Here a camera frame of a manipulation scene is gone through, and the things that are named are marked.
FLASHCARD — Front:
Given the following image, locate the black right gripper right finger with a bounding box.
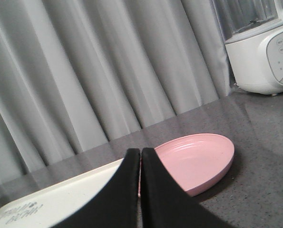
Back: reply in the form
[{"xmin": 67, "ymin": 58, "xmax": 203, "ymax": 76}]
[{"xmin": 141, "ymin": 148, "xmax": 232, "ymax": 228}]

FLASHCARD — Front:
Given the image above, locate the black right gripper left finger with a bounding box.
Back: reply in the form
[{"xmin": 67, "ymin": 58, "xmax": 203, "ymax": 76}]
[{"xmin": 54, "ymin": 148, "xmax": 140, "ymax": 228}]

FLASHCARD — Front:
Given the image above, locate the pink round plate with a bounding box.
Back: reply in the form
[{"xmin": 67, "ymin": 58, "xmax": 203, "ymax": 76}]
[{"xmin": 140, "ymin": 133, "xmax": 234, "ymax": 205}]

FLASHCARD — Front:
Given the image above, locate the cream bear print tray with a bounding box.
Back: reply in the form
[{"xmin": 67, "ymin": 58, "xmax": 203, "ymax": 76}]
[{"xmin": 0, "ymin": 160, "xmax": 122, "ymax": 228}]

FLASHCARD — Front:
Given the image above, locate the grey curtain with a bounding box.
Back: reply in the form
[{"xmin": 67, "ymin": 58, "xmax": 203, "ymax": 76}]
[{"xmin": 0, "ymin": 0, "xmax": 230, "ymax": 185}]

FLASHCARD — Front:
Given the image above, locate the white blender appliance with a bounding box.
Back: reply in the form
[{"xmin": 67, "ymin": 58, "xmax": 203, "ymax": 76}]
[{"xmin": 214, "ymin": 0, "xmax": 283, "ymax": 95}]

